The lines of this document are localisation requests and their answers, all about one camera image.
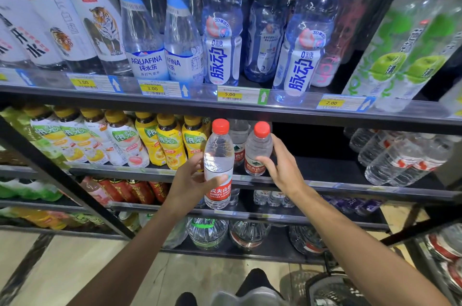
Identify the person's left forearm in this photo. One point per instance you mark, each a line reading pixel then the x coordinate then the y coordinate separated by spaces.
pixel 133 262

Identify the person's right forearm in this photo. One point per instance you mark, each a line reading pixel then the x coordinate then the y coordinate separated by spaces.
pixel 361 251

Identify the yellow label clear drink bottle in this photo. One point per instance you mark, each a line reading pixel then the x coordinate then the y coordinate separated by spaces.
pixel 453 100

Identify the black shopping basket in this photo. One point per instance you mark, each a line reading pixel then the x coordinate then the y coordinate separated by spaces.
pixel 311 289

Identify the pink label drink bottle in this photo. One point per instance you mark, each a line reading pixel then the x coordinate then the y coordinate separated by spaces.
pixel 346 28

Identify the row of yellow cap tea bottles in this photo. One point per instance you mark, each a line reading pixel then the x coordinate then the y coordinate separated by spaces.
pixel 119 140

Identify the large red cap water bottle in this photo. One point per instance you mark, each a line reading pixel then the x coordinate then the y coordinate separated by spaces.
pixel 453 275
pixel 445 242

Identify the row of dark blue drink bottles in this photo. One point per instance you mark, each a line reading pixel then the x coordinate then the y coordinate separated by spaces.
pixel 267 28

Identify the person's light grey shirt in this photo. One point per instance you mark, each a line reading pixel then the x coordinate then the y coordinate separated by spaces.
pixel 252 298

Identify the cluster of white cap bottles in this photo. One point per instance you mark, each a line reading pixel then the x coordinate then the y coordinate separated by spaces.
pixel 400 158

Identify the row of small clear water bottles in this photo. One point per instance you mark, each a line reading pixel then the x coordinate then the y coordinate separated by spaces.
pixel 269 198

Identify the black opposite shelf unit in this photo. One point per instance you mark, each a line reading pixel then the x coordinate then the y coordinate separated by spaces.
pixel 418 232

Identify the person's left hand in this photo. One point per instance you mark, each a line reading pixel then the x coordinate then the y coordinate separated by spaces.
pixel 187 190

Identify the green label clear drink bottle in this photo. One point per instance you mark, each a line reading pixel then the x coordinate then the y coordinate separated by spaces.
pixel 429 64
pixel 393 53

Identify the row of red wrapped drink bottles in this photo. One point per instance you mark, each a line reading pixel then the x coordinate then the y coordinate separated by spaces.
pixel 122 190

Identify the row of white label drink bottles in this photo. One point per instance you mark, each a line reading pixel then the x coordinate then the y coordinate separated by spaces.
pixel 54 28

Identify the tall light blue water bottle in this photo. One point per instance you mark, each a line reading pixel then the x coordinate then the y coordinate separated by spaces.
pixel 182 42
pixel 140 39

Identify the person's right hand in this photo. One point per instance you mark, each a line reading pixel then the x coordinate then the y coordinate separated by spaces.
pixel 287 176

